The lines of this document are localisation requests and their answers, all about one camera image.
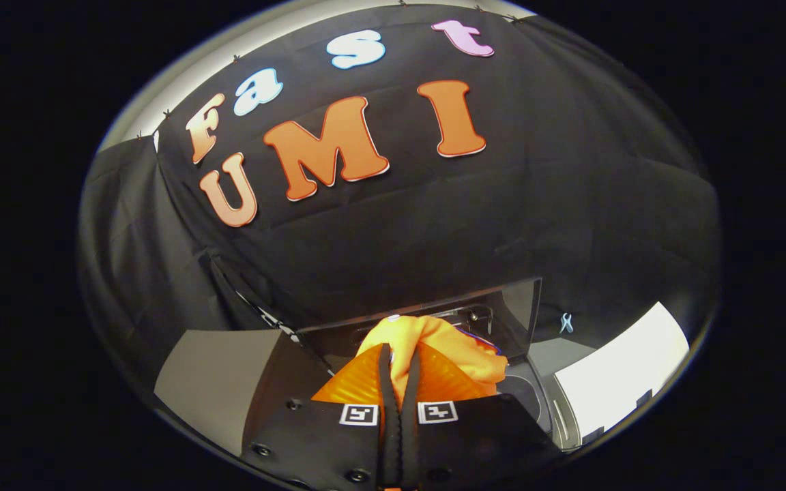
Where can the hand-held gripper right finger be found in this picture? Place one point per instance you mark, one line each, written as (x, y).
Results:
(411, 423)

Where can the black backdrop cloth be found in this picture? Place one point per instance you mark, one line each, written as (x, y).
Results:
(502, 204)

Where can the row of small backdrop clips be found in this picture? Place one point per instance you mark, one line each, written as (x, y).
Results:
(235, 58)

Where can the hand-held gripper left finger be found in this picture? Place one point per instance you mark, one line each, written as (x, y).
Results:
(387, 423)

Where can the small blue clip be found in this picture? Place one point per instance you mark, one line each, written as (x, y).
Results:
(565, 322)

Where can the white paper sheet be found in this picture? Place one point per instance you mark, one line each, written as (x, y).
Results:
(625, 368)

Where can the orange shirt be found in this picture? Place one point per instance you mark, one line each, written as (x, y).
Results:
(434, 334)

